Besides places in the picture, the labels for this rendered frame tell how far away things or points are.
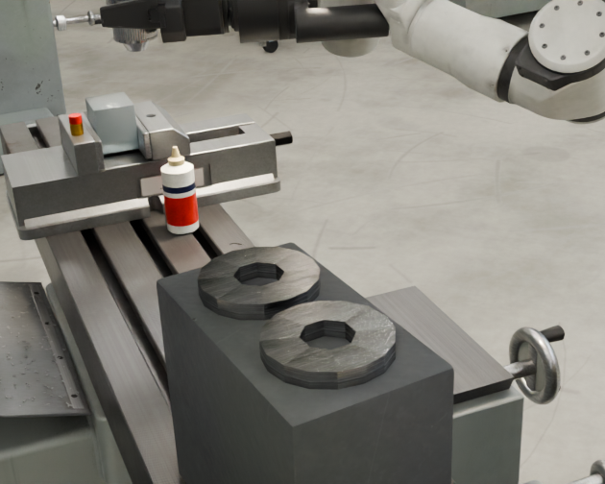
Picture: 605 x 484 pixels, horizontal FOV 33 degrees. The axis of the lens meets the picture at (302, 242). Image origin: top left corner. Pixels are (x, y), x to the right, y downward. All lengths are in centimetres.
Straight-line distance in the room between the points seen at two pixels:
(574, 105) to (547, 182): 281
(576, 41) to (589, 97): 7
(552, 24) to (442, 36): 12
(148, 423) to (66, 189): 45
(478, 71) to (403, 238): 238
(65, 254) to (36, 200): 9
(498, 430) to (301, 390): 75
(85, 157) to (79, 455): 38
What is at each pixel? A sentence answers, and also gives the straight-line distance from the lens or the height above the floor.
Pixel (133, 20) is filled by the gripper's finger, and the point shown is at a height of 124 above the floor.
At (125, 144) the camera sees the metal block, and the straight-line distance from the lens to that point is 135.
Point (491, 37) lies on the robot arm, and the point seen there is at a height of 123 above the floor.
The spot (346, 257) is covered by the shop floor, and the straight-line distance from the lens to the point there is 326.
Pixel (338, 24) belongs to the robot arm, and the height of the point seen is 123.
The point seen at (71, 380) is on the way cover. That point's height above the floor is 87.
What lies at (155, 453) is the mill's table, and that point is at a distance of 92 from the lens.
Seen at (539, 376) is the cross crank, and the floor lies 63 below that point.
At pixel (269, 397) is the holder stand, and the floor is 113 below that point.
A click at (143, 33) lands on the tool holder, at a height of 122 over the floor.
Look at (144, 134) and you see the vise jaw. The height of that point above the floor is 105.
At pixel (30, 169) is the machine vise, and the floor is 101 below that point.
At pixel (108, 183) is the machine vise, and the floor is 99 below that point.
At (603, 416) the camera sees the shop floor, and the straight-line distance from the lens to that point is 260.
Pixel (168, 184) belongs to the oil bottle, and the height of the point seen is 101.
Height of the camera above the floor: 149
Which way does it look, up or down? 26 degrees down
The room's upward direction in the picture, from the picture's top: 3 degrees counter-clockwise
